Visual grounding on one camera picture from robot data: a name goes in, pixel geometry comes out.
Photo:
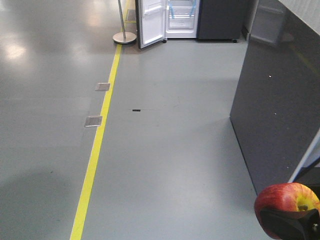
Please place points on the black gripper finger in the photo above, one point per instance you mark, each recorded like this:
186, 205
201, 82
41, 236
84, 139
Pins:
291, 225

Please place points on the red apple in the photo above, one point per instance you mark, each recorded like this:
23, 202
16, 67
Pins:
288, 197

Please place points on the fridge door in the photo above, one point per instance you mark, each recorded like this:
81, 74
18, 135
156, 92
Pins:
150, 22

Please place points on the dark grey fridge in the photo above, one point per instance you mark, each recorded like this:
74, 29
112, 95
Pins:
205, 20

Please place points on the metal floor plate near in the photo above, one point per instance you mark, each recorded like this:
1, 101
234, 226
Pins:
93, 121

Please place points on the metal floor plate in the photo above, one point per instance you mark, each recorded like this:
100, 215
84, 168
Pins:
102, 86
93, 121

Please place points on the metal floor plate far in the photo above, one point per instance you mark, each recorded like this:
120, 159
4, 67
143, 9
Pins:
102, 86

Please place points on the silver sign stand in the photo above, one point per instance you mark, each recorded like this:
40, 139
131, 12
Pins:
123, 37

